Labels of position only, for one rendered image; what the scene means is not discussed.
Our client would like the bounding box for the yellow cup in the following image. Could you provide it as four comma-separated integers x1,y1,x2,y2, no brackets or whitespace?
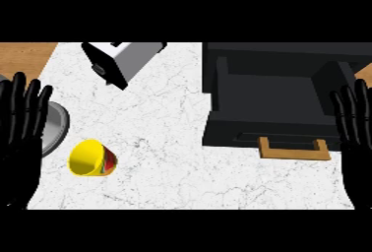
66,138,119,178

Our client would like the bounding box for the wooden drawer handle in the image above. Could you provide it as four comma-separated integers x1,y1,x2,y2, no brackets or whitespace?
257,136,332,161

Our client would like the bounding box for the grey round plate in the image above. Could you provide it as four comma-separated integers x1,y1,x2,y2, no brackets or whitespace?
40,100,71,158

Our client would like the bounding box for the silver and black toaster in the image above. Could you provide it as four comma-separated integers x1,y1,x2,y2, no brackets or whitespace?
80,41,168,92

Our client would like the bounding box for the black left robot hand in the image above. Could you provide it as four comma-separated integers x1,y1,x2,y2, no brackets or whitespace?
0,71,53,211

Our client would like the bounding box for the dark grey open drawer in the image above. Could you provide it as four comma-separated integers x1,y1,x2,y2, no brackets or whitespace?
208,56,360,127

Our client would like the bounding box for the dark grey cabinet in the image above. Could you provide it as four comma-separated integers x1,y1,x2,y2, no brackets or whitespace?
202,41,372,95

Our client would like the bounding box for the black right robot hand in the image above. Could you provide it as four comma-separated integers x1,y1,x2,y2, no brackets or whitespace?
328,78,372,211

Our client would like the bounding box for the dark grey drawer front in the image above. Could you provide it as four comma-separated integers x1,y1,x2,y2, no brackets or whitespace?
201,111,344,153

